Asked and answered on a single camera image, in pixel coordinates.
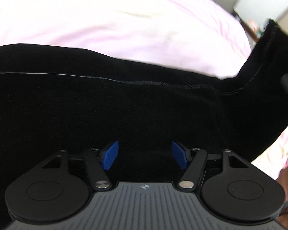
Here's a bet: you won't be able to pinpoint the black pants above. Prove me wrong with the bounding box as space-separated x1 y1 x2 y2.
0 21 288 228

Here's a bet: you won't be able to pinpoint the wooden bedside table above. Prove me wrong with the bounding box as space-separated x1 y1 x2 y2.
240 18 265 43

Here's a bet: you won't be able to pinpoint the pink floral bed quilt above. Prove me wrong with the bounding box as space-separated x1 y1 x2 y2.
0 0 288 181

